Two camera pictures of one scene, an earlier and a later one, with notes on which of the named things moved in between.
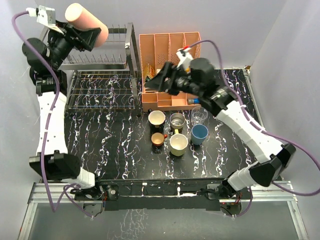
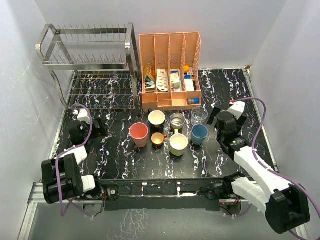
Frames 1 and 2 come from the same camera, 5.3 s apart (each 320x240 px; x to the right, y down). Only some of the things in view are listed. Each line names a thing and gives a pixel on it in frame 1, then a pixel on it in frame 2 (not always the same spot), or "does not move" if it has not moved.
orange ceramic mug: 157,138 does not move
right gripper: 159,82 → 213,115
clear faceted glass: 199,115 does not move
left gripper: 85,39 → 102,130
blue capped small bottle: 196,100 does not move
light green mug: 178,143 does not move
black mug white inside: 156,119 does not move
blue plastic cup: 199,132 does not move
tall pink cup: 81,18 → 139,132
